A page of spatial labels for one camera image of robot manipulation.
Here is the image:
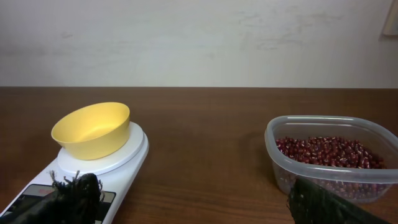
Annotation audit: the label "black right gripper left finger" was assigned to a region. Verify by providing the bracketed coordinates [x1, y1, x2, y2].
[1, 170, 104, 224]

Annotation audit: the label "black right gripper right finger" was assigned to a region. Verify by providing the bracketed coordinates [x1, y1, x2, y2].
[287, 178, 389, 224]

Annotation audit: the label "white digital kitchen scale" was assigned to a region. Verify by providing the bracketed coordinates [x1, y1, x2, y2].
[1, 122, 149, 224]

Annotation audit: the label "pale yellow plastic bowl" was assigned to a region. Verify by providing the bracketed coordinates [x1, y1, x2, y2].
[51, 102, 130, 160]

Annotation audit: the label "red adzuki beans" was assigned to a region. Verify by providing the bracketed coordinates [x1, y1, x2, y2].
[275, 136, 388, 200]

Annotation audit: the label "clear plastic food container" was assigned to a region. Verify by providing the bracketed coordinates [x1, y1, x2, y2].
[264, 115, 397, 203]

